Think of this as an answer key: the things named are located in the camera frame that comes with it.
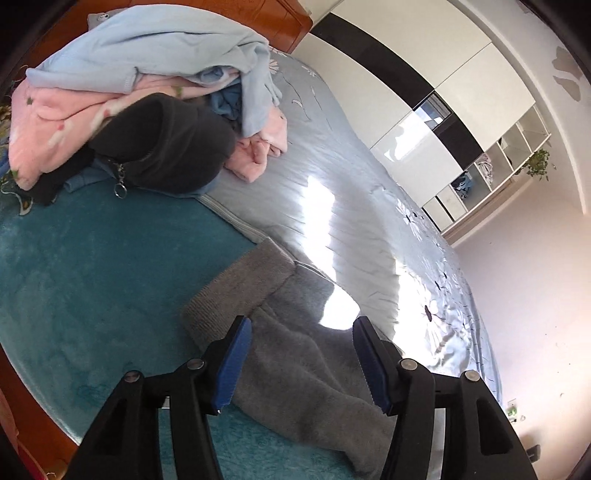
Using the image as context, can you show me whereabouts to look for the light blue floral quilt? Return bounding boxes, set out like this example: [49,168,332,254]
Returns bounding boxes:
[198,44,502,402]

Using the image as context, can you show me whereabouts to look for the pink fleece garment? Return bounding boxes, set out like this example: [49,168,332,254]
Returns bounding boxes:
[8,76,289,190]

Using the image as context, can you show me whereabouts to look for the green hanging plant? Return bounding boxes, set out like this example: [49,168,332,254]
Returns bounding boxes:
[517,148,557,182]

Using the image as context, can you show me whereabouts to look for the blue cloth item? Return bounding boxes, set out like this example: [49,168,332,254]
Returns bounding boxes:
[450,173,474,197]

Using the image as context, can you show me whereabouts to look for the grey knit sweater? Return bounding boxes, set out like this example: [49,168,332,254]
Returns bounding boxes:
[181,237,402,478]

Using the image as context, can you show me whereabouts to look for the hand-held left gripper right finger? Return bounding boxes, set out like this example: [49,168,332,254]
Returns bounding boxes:
[352,316,539,480]

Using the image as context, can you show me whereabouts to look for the colourful floral cloth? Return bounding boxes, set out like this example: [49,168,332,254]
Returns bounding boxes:
[0,104,33,217]

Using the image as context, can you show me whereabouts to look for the light blue garment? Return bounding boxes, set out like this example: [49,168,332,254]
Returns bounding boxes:
[25,4,283,139]

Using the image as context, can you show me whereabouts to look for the teal plush blanket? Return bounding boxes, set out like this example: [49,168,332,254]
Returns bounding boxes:
[0,178,365,480]

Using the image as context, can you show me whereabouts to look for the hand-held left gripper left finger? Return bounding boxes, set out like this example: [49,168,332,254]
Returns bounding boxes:
[67,315,253,480]

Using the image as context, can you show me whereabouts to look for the blue denim garment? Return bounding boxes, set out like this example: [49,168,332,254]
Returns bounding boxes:
[210,76,245,123]

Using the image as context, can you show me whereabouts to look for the white wardrobe with black stripe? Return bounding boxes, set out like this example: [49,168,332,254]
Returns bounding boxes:
[292,0,537,162]

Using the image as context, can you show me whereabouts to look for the black fleece garment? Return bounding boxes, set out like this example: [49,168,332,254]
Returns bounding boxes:
[28,92,237,206]

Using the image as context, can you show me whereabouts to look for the wooden bed headboard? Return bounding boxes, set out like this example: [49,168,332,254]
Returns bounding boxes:
[88,0,314,54]

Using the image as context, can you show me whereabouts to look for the wooden bed side rail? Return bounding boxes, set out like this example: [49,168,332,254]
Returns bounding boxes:
[0,346,78,480]

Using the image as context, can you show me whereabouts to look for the white open shelf unit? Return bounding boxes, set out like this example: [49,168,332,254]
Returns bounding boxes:
[422,104,552,234]

